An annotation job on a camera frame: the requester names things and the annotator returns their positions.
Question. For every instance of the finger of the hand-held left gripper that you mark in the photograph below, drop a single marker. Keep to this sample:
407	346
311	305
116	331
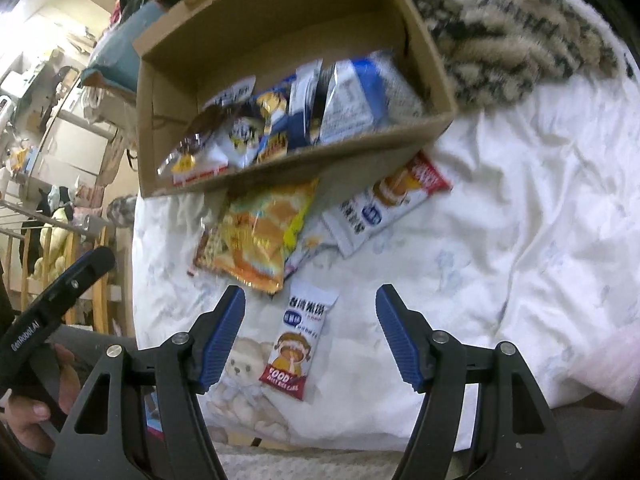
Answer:
80	277

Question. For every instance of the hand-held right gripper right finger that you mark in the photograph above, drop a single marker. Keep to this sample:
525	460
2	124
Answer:
400	335

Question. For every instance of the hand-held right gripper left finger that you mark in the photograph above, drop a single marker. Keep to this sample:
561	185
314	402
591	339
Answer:
222	330

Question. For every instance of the white red rice cake packet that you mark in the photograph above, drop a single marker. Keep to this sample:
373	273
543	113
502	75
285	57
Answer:
295	345
380	205

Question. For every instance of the dark brown snack packet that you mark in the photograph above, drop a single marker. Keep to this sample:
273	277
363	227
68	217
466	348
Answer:
192	147

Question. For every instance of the white blue snack packet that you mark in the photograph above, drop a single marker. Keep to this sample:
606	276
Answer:
350	105

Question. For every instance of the dark blue snack packet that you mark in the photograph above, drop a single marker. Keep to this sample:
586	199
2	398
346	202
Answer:
305	97

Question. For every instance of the brown cardboard box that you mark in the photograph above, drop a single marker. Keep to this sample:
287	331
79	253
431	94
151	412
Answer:
280	25

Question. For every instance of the person's left hand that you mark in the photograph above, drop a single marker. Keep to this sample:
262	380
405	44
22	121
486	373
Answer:
30	427

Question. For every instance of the yellow plush toy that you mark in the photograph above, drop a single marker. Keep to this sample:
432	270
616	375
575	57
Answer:
50	242

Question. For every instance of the white kitchen cabinet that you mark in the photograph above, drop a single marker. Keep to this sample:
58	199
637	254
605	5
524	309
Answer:
75	145

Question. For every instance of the cream fleece cloth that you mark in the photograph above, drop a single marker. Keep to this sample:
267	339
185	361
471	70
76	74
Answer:
310	465

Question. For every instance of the dark grey cloth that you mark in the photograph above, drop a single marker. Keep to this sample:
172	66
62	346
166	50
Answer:
585	440

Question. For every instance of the pink blanket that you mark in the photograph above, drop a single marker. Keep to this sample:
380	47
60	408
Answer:
620	360

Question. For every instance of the patterned fleece blanket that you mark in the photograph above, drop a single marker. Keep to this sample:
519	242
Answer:
500	25

